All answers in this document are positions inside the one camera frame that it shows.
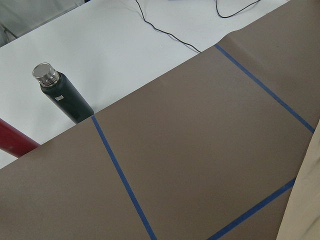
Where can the red cylindrical bottle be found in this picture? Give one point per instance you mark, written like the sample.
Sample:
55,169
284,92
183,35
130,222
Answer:
14,142

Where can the black bottle with steel cap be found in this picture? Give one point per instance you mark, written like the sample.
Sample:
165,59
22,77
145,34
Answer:
58,88

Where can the cream long-sleeve printed shirt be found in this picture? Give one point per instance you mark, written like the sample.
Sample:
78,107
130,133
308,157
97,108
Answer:
301,219

